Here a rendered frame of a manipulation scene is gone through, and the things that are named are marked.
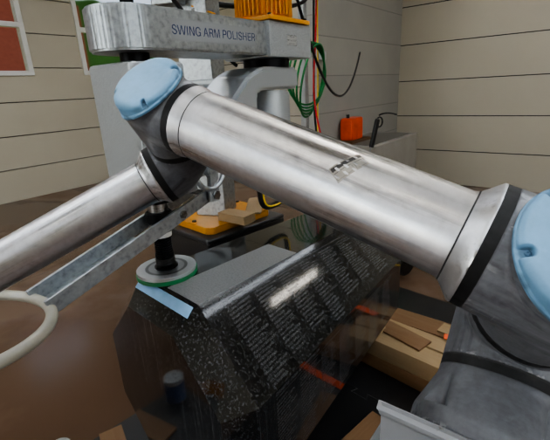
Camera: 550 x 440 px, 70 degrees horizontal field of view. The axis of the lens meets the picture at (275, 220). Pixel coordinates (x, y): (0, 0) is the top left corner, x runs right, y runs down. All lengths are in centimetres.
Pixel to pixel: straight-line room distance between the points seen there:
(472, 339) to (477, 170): 584
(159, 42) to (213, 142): 78
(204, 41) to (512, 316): 122
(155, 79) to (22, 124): 688
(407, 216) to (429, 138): 604
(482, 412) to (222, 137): 47
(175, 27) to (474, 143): 541
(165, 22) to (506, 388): 121
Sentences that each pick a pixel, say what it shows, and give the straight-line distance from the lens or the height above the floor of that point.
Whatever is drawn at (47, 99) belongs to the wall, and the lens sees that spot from 768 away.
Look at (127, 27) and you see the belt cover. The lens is 128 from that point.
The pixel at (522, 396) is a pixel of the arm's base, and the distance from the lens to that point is 59.
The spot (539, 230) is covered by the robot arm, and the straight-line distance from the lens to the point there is 43.
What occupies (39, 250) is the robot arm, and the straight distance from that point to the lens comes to 84.
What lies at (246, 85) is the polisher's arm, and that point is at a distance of 159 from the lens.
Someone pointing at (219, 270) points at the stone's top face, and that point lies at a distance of 148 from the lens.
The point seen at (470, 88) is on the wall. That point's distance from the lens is 632.
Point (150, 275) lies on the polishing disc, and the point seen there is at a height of 90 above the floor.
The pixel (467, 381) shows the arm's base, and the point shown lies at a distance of 59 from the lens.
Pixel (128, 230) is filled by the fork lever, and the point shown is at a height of 106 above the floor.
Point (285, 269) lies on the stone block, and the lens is 151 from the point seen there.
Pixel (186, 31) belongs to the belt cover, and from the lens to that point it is 139.
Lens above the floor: 150
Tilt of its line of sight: 18 degrees down
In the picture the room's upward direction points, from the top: 3 degrees counter-clockwise
